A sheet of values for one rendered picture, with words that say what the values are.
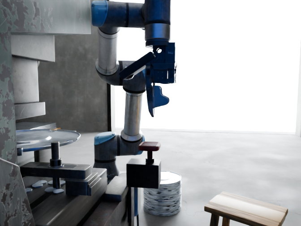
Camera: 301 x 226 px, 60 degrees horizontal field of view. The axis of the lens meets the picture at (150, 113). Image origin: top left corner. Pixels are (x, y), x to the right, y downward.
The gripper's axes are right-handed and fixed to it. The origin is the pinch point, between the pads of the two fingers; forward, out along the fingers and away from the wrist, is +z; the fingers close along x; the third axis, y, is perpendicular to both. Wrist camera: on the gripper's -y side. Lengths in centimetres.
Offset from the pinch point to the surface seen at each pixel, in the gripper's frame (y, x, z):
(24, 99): -25.7, -20.5, -4.7
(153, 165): 1.3, -2.8, 14.7
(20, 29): -13.7, -37.7, -16.1
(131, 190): -5.5, -0.8, 23.5
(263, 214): 45, 50, 52
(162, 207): -8, 103, 78
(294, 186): 106, 179, 85
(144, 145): -1.5, -1.9, 9.1
